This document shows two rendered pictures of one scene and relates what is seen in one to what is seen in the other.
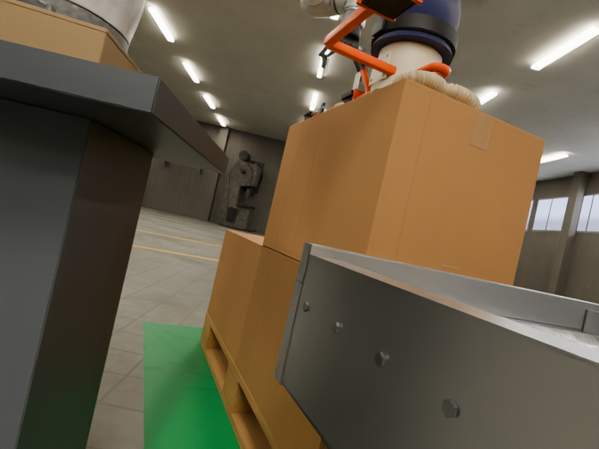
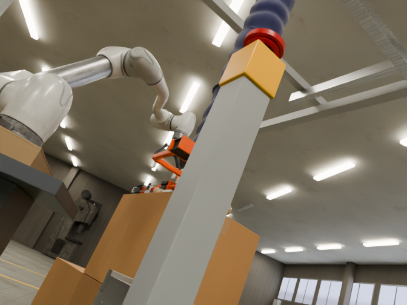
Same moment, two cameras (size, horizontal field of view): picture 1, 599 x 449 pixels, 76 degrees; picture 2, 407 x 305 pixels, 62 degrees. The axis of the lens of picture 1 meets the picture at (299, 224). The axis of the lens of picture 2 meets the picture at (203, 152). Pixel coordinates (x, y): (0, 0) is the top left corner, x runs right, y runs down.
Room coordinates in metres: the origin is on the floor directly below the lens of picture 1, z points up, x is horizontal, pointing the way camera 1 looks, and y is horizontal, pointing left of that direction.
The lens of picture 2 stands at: (-0.47, -0.04, 0.62)
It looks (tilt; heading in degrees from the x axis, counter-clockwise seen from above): 22 degrees up; 355
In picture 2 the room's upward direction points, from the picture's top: 24 degrees clockwise
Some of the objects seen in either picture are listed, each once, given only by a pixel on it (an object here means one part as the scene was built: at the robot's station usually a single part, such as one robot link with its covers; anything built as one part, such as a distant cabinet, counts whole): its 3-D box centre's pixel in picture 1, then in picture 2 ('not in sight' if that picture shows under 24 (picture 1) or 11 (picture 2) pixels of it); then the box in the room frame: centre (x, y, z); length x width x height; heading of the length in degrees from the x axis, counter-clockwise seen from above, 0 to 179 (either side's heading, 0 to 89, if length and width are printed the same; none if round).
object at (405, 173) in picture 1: (378, 202); (166, 255); (1.07, -0.20, 0.74); 0.60 x 0.40 x 0.40; 23
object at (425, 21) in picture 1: (412, 44); not in sight; (1.06, -0.19, 1.19); 0.23 x 0.23 x 0.04
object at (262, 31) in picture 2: not in sight; (262, 50); (-0.01, -0.10, 1.02); 0.07 x 0.07 x 0.04
